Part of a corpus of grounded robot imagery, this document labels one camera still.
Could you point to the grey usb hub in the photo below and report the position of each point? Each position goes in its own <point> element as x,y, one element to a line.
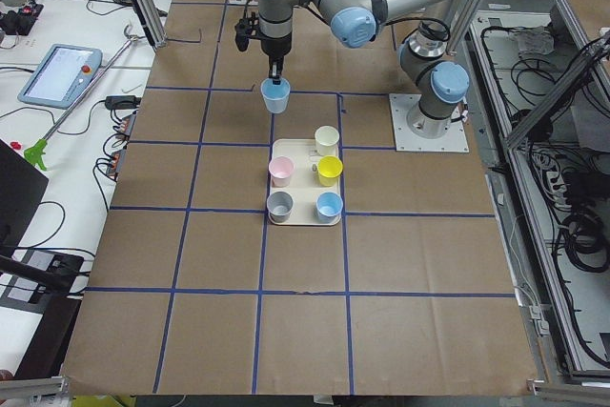
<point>115,163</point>
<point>126,124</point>

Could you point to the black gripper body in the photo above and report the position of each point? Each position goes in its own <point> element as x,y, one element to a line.
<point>274,48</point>

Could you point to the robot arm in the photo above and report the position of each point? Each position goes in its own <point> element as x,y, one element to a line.
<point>354,23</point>

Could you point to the light blue cup back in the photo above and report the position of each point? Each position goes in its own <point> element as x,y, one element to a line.
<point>328,207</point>

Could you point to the light blue cup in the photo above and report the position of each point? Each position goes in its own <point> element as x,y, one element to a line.
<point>275,97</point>
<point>328,207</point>

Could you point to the green handled reacher grabber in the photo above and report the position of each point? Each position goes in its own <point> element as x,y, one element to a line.
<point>34,154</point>

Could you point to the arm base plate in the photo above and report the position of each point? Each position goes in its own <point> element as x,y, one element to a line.
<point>414,132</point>

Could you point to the black power adapter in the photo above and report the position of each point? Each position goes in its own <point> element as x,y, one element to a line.
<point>122,102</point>

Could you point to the grey usb hub left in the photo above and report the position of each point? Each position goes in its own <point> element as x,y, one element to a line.
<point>115,163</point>

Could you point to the light blue cup front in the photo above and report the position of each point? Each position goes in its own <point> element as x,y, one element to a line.
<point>275,97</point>

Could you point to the pink plastic cup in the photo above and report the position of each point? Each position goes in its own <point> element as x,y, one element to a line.
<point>281,170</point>

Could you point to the blue teach pendant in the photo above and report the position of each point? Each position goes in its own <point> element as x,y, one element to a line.
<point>62,76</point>

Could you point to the grey usb hub right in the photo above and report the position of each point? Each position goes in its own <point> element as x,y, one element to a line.
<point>126,124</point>

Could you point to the cream plastic tray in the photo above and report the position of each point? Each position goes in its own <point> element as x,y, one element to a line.
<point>304,187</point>

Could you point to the white plastic cup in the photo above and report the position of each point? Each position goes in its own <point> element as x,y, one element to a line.
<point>326,139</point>

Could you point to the yellow plastic cup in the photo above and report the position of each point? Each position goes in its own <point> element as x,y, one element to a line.
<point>329,170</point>

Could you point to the grey plastic cup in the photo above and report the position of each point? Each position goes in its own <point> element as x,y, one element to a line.
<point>279,206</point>

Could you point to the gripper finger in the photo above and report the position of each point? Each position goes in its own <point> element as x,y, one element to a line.
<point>278,68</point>
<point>271,72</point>

